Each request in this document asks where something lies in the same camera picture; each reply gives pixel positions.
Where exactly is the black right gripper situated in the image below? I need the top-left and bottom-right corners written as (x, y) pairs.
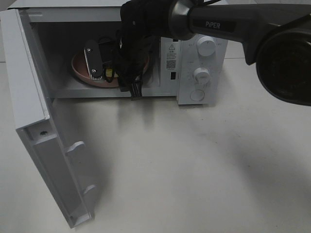
top-left (114, 0), bottom-right (170, 100)

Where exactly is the round door release button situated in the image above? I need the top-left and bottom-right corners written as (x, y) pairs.
top-left (190, 90), bottom-right (205, 101)

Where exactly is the pink round plate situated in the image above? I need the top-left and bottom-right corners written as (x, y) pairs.
top-left (71, 52), bottom-right (150, 91)

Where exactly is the white microwave door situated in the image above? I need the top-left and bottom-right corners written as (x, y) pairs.
top-left (0, 9), bottom-right (93, 228)

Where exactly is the yellow green sandwich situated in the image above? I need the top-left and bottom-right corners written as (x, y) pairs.
top-left (103, 67), bottom-right (119, 82)

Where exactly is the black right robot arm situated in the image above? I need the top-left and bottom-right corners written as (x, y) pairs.
top-left (113, 0), bottom-right (311, 106)

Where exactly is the lower white timer knob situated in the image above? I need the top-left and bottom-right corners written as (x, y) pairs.
top-left (193, 67), bottom-right (210, 85)

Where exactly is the white microwave oven body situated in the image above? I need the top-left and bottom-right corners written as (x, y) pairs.
top-left (7, 0), bottom-right (227, 106)

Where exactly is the upper white power knob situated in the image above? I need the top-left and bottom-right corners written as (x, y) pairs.
top-left (197, 36), bottom-right (216, 57)

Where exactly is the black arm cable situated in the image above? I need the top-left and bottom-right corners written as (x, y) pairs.
top-left (98, 36), bottom-right (122, 84)

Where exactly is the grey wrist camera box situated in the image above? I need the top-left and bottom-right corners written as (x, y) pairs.
top-left (84, 40), bottom-right (104, 82)

